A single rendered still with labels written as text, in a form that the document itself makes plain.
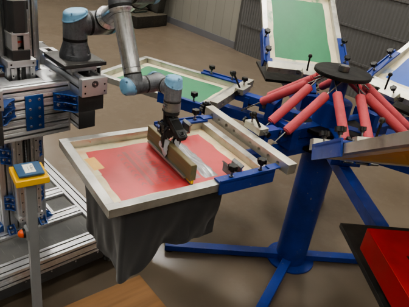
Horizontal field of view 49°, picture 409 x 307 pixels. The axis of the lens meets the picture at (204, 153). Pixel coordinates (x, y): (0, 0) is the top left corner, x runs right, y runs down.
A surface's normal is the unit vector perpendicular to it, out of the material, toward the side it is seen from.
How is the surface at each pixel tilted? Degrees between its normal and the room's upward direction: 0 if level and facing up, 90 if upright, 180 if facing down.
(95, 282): 0
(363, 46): 90
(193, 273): 0
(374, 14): 90
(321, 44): 32
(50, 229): 0
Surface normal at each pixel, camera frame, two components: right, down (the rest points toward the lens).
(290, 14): 0.14, -0.49
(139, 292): 0.13, -0.87
